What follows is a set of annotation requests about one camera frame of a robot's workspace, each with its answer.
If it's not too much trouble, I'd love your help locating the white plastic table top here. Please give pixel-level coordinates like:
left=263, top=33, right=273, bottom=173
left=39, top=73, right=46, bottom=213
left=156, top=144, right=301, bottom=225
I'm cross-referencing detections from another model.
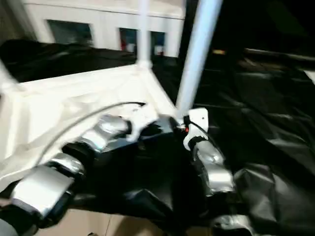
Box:
left=0, top=64, right=179, bottom=191

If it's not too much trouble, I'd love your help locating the black mat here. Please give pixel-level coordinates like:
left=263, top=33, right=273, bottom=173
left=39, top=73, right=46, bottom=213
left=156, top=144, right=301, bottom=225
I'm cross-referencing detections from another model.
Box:
left=0, top=38, right=315, bottom=234

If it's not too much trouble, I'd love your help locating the white glass-door cabinet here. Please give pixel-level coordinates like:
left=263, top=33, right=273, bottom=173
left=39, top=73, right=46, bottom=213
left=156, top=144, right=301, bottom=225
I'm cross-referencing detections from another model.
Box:
left=22, top=0, right=188, bottom=58

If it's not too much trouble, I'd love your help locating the white board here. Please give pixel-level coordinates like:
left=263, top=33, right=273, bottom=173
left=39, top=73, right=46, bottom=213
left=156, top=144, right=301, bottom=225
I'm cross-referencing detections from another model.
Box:
left=304, top=70, right=315, bottom=86

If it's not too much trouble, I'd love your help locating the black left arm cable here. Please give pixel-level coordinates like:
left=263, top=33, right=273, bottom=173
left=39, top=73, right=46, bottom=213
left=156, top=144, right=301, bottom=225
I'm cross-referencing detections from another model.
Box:
left=36, top=101, right=147, bottom=164

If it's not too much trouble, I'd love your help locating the black metal rail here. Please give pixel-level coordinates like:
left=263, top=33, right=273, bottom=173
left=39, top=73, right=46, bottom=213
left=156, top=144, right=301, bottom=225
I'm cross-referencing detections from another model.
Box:
left=243, top=47, right=315, bottom=60

